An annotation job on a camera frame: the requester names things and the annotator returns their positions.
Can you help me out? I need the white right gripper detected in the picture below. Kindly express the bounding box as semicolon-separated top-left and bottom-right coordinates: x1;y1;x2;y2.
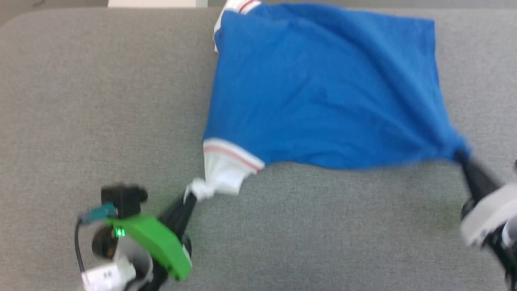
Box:
456;154;517;246

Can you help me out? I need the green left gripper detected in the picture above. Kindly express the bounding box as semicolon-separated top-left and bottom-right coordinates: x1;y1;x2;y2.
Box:
106;196;198;282

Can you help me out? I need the blue and white shirt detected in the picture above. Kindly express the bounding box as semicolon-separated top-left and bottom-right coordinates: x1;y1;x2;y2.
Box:
184;0;472;202

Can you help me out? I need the white box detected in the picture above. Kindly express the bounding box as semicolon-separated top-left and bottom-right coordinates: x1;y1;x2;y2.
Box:
108;0;209;8

